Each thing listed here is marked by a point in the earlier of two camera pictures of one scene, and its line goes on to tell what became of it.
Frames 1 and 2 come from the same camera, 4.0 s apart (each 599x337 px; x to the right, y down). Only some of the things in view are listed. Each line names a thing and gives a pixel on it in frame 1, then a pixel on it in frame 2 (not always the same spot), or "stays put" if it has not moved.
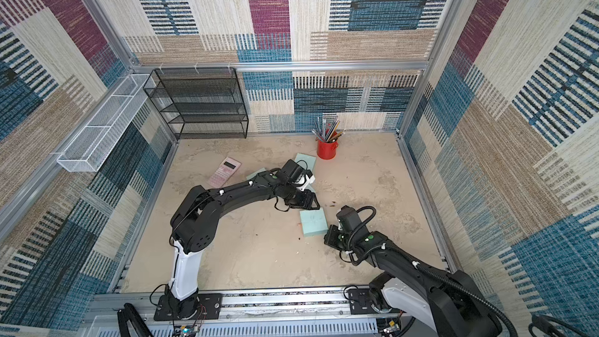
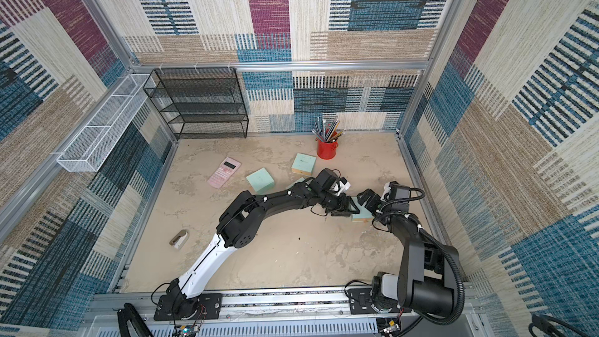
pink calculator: [225, 172] stays put
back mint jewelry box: [307, 161] stays put
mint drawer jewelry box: [313, 222] → [364, 214]
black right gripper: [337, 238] → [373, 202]
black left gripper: [309, 203] → [345, 211]
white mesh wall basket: [87, 152] stays put
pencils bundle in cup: [327, 133] stays put
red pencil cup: [326, 150] stays put
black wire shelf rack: [200, 102] stays put
